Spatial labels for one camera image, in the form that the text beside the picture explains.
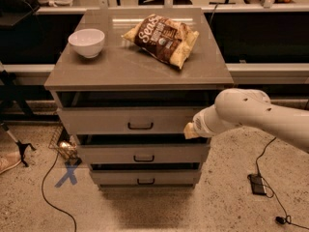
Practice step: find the wire basket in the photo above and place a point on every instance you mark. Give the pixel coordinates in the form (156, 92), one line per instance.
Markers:
(61, 142)

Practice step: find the grey top drawer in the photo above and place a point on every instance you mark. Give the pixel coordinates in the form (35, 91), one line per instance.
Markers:
(128, 120)

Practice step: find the grey middle drawer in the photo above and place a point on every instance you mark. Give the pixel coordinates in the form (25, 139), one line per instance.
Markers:
(153, 153)

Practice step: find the black tripod stand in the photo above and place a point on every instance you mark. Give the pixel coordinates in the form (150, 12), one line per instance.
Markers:
(13, 159)

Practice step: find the blue tape cross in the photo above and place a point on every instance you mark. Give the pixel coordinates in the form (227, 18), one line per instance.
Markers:
(69, 175)

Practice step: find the grey bottom drawer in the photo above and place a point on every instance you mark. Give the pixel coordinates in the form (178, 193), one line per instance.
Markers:
(146, 178)

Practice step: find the black power adapter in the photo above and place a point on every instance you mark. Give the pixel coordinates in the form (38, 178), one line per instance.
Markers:
(257, 185)

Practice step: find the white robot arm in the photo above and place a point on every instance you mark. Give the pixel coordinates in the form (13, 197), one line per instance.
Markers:
(234, 108)

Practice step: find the brown chip bag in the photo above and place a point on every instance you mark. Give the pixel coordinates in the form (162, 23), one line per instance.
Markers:
(167, 40)

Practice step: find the white ceramic bowl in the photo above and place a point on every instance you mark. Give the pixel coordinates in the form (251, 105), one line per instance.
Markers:
(87, 42)

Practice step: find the grey drawer cabinet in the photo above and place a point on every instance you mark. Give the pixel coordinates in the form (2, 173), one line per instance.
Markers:
(124, 75)

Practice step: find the grey drawer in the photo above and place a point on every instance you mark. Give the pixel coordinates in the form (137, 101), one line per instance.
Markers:
(146, 178)
(153, 153)
(128, 120)

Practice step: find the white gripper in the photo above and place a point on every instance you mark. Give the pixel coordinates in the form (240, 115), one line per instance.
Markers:
(200, 125)

